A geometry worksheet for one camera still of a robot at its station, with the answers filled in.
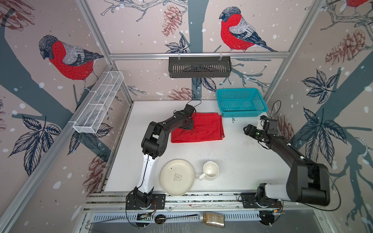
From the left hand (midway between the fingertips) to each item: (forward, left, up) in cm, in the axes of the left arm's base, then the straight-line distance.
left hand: (187, 125), depth 103 cm
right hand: (-10, -39, +8) cm, 41 cm away
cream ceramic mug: (-32, -14, +1) cm, 35 cm away
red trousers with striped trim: (0, -14, -2) cm, 14 cm away
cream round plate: (-35, +6, -2) cm, 35 cm away
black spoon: (-54, +12, 0) cm, 56 cm away
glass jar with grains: (-55, -13, +3) cm, 56 cm away
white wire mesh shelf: (-13, +49, +28) cm, 58 cm away
